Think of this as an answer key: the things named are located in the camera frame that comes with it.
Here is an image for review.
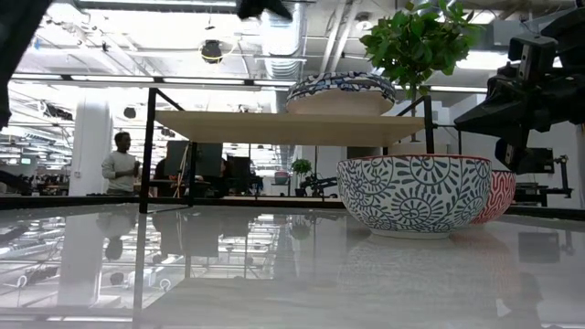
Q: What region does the person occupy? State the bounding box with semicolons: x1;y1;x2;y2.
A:
101;131;143;196

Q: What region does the black desk device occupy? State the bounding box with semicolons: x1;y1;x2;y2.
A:
301;175;340;198

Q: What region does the white building column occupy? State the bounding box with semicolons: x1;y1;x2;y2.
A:
68;98;114;197

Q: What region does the silver ceiling air duct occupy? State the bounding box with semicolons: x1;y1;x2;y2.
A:
259;0;308;82

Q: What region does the large green leafy plant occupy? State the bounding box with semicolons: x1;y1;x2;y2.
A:
359;0;485;156

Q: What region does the black equipment stand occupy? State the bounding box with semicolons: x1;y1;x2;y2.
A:
514;146;574;207

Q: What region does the black table edge frame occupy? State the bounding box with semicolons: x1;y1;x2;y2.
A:
0;194;585;217

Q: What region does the blue mosaic patterned bowl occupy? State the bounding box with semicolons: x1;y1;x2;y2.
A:
285;71;398;116

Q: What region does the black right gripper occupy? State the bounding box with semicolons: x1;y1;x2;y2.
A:
453;62;585;175

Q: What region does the black round ceiling fixture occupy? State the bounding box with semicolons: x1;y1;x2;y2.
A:
200;39;224;65

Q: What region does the large dark monitor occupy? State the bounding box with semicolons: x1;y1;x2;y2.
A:
164;140;224;180

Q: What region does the small green potted plant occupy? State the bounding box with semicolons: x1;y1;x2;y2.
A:
291;158;314;197

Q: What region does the red coral patterned bowl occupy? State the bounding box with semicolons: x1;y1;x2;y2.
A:
470;169;517;225

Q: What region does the long ceiling light strip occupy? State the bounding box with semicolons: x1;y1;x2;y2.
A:
11;73;298;90

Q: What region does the blue spiral patterned bowl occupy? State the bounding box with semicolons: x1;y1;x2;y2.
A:
336;154;494;239

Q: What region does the black frame wooden shelf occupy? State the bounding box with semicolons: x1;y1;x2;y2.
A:
139;87;435;215

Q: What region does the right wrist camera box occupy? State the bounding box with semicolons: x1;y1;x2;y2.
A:
508;35;558;84

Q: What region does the small dark monitor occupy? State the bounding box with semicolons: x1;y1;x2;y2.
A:
227;155;252;182

